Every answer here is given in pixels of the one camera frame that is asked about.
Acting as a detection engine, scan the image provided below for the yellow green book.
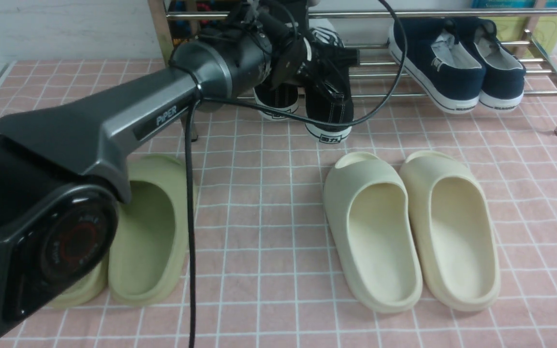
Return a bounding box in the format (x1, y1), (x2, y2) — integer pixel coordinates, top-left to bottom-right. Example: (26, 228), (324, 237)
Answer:
(471, 0), (557, 53)

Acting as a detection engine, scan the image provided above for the left navy slip-on shoe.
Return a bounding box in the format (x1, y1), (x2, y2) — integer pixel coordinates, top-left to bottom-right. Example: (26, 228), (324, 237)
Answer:
(388, 17), (485, 114)

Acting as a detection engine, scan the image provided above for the left olive green slide slipper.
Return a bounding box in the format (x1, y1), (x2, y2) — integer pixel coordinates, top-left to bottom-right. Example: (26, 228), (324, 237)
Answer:
(48, 256), (109, 309)

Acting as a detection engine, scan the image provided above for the black image processing book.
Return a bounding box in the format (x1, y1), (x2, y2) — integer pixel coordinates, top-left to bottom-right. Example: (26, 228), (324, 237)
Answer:
(167, 0), (233, 39)

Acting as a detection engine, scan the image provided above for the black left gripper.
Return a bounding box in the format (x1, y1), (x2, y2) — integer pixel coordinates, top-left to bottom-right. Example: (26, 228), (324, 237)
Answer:
(230, 0), (359, 92)

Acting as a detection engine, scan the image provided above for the left cream slide slipper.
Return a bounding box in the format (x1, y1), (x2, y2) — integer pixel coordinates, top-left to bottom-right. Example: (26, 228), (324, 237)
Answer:
(323, 152), (423, 313)

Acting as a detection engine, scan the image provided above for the cream slide slipper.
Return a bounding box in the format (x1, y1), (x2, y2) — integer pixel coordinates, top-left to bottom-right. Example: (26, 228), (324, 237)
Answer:
(399, 150), (501, 311)
(323, 152), (423, 313)

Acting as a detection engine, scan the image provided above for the navy slip-on shoe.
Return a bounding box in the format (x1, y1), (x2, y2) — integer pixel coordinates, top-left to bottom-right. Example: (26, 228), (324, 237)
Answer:
(388, 17), (485, 114)
(455, 17), (527, 112)

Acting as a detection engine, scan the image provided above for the right navy slip-on shoe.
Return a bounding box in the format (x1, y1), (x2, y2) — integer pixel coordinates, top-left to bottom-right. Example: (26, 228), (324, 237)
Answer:
(455, 17), (527, 112)

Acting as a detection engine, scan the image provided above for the silver metal shoe rack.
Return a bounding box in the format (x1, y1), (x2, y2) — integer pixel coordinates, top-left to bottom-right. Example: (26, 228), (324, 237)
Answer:
(147, 0), (557, 143)

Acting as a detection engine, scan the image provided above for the right cream slide slipper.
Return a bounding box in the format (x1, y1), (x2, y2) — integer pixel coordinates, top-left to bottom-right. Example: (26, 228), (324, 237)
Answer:
(399, 150), (501, 311)

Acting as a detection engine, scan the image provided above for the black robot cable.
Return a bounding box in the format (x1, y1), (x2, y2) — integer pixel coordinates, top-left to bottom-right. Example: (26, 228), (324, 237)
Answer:
(182, 0), (408, 348)

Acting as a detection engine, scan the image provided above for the right olive green slide slipper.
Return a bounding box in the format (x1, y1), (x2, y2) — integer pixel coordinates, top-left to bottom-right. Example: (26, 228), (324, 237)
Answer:
(108, 154), (190, 306)

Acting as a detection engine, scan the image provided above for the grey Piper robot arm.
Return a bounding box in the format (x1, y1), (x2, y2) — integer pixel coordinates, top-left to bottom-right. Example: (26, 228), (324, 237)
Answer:
(0, 0), (360, 337)

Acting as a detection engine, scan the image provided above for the pink checked tablecloth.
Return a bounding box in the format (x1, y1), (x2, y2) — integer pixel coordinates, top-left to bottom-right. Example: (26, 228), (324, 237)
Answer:
(0, 59), (557, 348)

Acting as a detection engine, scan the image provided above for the black canvas sneaker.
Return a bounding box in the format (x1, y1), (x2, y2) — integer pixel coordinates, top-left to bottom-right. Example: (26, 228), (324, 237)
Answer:
(253, 84), (299, 113)
(305, 18), (354, 145)

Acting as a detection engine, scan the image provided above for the olive green slide slipper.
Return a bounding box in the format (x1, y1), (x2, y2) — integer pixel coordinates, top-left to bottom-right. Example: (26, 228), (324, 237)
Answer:
(108, 154), (190, 306)
(48, 256), (109, 309)

